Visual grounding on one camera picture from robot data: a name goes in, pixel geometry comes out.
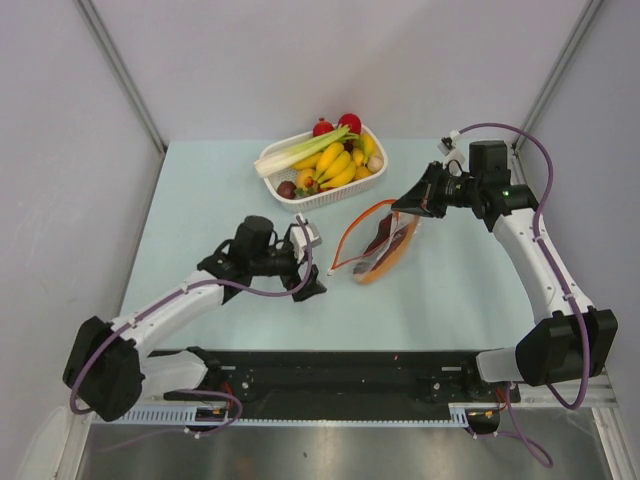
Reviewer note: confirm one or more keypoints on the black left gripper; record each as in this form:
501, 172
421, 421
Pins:
292, 279

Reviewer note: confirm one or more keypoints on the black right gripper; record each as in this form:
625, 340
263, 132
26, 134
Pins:
423, 198

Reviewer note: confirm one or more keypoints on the clear zip bag red zipper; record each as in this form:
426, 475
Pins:
357, 237

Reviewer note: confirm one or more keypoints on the green white celery stalk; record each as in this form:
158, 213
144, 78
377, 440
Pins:
286, 157

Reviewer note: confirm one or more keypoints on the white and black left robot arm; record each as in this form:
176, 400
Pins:
111, 365

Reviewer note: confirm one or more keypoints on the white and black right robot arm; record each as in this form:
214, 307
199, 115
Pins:
571, 338

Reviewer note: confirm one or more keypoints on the white garlic bulb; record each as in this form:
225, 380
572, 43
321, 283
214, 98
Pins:
375, 164

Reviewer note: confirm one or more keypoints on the yellow banana bunch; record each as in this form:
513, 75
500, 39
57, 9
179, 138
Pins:
341, 163

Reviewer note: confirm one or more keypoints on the red apple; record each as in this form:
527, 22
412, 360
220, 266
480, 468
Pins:
351, 121

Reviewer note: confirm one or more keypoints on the dark purple passion fruit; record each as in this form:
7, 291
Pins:
287, 190

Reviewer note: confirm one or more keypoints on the white perforated plastic basket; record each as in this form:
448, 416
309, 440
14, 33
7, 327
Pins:
299, 205

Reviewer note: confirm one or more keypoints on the red pomegranate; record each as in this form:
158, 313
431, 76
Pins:
322, 127

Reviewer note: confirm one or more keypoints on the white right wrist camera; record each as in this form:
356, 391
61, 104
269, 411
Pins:
454, 158

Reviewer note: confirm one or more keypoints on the white slotted cable duct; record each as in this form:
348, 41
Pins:
213, 416

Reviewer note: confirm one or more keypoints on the right aluminium corner post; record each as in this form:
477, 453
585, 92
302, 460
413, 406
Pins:
586, 20

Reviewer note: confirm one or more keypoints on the aluminium corner post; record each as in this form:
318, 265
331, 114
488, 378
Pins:
114, 60
586, 20

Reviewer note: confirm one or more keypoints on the aluminium frame rail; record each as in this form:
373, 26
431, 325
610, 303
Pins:
599, 394

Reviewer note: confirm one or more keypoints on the left aluminium corner post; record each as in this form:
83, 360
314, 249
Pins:
114, 60

